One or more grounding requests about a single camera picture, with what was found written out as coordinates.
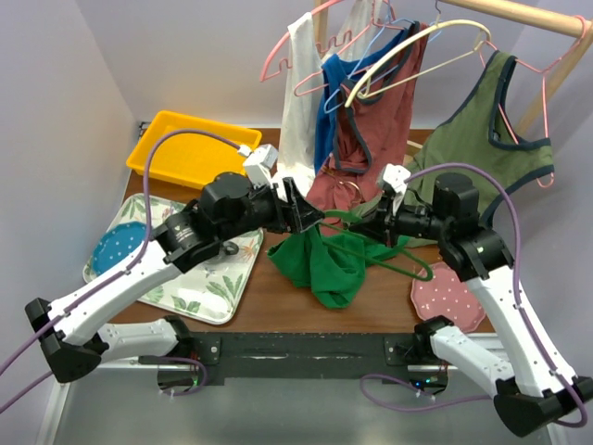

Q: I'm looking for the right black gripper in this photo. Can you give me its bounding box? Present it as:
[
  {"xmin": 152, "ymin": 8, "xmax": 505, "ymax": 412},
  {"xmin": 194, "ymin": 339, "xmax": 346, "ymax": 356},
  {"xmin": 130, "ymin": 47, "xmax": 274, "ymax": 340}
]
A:
[{"xmin": 349, "ymin": 188, "xmax": 450, "ymax": 248}]

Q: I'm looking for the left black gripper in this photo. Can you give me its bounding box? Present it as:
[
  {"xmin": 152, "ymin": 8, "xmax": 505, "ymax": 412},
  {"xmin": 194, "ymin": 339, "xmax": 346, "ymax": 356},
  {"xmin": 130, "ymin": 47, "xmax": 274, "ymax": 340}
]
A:
[{"xmin": 218, "ymin": 177, "xmax": 325, "ymax": 242}]

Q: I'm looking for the green plastic hanger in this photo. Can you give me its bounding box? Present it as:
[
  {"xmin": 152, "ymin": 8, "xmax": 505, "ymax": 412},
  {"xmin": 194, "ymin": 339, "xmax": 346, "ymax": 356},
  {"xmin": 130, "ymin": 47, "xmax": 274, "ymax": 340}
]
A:
[{"xmin": 320, "ymin": 194, "xmax": 435, "ymax": 282}]

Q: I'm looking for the bright green tank top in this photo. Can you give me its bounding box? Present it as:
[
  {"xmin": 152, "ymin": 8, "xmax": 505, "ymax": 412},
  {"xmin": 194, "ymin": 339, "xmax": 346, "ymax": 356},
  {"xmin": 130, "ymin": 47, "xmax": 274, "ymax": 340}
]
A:
[{"xmin": 267, "ymin": 228, "xmax": 402, "ymax": 310}]

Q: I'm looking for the olive green tank top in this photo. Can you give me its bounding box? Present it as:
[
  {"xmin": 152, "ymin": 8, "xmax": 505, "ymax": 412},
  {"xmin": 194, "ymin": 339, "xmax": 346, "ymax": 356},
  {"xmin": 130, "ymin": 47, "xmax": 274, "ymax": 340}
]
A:
[{"xmin": 347, "ymin": 49, "xmax": 555, "ymax": 249}]

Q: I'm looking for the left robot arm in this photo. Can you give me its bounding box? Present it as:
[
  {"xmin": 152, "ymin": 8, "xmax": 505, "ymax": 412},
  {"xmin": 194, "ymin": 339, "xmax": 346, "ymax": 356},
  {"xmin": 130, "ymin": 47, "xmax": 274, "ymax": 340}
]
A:
[{"xmin": 25, "ymin": 172, "xmax": 324, "ymax": 383}]

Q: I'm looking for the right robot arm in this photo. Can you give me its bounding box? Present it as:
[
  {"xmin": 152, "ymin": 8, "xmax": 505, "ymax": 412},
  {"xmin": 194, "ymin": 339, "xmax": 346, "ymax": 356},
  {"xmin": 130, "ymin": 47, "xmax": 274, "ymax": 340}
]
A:
[{"xmin": 350, "ymin": 164, "xmax": 592, "ymax": 438}]

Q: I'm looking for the white tank top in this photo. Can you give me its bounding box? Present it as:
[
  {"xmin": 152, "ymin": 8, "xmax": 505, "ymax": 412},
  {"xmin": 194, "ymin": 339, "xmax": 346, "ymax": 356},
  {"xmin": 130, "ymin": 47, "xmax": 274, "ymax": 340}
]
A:
[{"xmin": 274, "ymin": 1, "xmax": 381, "ymax": 195}]

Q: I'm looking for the rust red tank top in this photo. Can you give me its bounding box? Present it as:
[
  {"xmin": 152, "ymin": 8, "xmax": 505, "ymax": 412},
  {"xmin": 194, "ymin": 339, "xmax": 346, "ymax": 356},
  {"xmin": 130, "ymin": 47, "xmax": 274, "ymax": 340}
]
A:
[{"xmin": 307, "ymin": 22, "xmax": 427, "ymax": 210}]

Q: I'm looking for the cream wooden hanger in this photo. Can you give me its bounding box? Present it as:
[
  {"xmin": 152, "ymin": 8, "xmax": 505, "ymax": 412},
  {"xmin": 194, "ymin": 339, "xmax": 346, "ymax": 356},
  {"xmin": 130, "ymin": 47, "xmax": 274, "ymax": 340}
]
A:
[{"xmin": 344, "ymin": 19, "xmax": 492, "ymax": 108}]

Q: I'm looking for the blue tank top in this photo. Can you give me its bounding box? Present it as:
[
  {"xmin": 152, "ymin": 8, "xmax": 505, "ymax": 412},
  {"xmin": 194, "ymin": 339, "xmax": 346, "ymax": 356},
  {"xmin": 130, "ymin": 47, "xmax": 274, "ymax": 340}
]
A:
[{"xmin": 314, "ymin": 22, "xmax": 420, "ymax": 172}]

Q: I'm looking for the grey ceramic mug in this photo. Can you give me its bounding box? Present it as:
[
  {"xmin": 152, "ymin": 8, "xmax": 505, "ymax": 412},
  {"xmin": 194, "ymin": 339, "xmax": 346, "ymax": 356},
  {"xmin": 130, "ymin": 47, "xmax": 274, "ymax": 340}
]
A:
[{"xmin": 221, "ymin": 241, "xmax": 239, "ymax": 256}]

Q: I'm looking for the pink dotted plate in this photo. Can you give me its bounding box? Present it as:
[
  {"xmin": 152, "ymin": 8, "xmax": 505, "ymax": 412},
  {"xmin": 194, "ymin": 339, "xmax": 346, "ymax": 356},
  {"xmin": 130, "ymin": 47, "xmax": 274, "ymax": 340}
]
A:
[{"xmin": 410, "ymin": 261, "xmax": 486, "ymax": 333}]

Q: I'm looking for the yellow plastic bin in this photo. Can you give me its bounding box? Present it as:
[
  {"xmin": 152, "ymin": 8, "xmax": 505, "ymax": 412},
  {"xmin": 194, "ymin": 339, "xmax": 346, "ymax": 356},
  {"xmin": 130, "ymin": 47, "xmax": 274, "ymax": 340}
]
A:
[{"xmin": 126, "ymin": 110, "xmax": 261, "ymax": 189}]

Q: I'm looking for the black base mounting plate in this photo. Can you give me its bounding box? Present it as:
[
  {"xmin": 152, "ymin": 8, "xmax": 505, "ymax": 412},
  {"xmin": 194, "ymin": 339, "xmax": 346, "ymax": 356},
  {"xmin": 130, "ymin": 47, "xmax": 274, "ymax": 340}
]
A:
[{"xmin": 138, "ymin": 331, "xmax": 469, "ymax": 388}]

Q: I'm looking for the blue dotted plate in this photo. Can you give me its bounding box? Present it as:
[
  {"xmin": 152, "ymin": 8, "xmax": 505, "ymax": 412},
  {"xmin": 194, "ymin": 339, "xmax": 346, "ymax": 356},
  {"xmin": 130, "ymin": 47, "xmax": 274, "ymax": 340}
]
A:
[{"xmin": 91, "ymin": 222, "xmax": 146, "ymax": 276}]

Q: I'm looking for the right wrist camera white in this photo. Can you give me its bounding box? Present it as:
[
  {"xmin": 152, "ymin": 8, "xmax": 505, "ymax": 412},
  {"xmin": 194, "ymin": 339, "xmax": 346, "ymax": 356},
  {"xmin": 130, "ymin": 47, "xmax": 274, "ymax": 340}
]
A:
[{"xmin": 377, "ymin": 163, "xmax": 411, "ymax": 216}]

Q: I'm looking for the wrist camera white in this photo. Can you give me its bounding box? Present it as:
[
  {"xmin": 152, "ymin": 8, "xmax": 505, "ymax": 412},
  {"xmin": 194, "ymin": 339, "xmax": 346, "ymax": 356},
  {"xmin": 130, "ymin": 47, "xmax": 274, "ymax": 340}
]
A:
[
  {"xmin": 237, "ymin": 144, "xmax": 278, "ymax": 187},
  {"xmin": 377, "ymin": 163, "xmax": 411, "ymax": 216}
]

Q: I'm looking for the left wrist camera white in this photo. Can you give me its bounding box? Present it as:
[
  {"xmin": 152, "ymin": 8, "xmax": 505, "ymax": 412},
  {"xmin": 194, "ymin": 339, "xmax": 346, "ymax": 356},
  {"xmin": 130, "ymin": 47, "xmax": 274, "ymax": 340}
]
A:
[{"xmin": 237, "ymin": 144, "xmax": 278, "ymax": 187}]

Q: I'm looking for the small pink wire hanger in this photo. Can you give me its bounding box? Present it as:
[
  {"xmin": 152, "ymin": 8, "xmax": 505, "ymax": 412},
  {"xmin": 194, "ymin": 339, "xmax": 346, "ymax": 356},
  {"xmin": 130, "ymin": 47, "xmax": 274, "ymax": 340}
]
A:
[{"xmin": 286, "ymin": 40, "xmax": 397, "ymax": 98}]

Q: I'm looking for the light blue wire hanger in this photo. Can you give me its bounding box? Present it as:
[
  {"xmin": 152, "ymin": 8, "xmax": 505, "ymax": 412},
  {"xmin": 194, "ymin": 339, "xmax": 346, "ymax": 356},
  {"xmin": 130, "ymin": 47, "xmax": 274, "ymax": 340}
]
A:
[{"xmin": 322, "ymin": 19, "xmax": 415, "ymax": 115}]

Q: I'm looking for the wooden clothes rail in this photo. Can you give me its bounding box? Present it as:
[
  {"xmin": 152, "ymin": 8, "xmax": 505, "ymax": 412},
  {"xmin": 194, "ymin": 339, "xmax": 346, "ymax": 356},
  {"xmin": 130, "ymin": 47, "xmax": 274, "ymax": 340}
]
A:
[{"xmin": 446, "ymin": 1, "xmax": 592, "ymax": 133}]

